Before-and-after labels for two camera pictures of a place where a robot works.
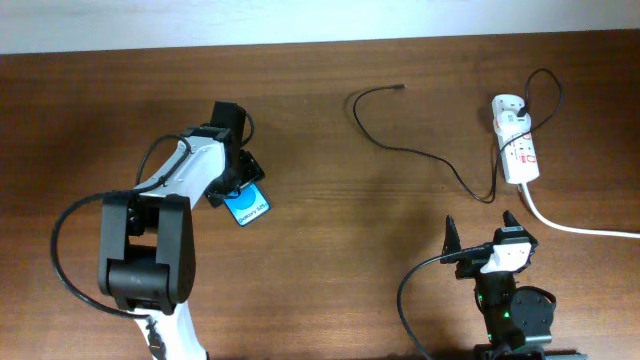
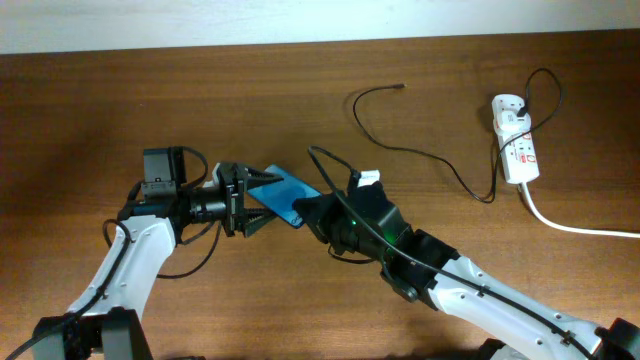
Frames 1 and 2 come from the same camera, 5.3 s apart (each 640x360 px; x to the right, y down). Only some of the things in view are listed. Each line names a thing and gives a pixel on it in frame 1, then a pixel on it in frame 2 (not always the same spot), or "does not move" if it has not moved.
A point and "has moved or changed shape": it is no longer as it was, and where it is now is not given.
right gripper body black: (471, 266) → (334, 221)
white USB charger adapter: (507, 123) does not move
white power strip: (519, 158) does not move
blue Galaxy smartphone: (249, 205) has moved or changed shape
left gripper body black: (230, 182) → (223, 201)
